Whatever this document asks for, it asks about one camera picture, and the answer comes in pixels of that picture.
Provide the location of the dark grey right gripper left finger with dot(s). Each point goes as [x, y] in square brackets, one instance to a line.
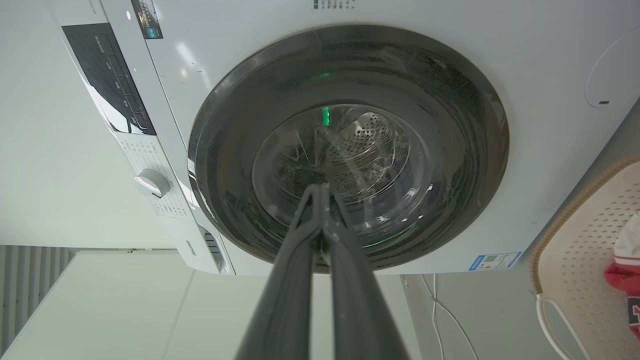
[285, 305]

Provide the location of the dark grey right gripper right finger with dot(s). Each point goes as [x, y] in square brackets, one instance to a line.
[362, 310]

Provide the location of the beige perforated laundry basket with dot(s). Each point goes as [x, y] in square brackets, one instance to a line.
[585, 260]

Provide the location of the blue energy label sticker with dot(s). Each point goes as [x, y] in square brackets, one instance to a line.
[495, 260]

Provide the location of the silver washing machine dial knob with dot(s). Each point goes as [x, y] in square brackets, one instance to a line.
[151, 183]

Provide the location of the dark round washing machine door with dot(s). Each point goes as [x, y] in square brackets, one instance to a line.
[450, 150]

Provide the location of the white front-load washing machine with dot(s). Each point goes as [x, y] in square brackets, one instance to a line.
[540, 125]

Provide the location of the red and white garment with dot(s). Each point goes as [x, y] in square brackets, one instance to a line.
[627, 272]

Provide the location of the dark label sticker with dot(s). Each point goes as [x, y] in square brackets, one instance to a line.
[147, 17]

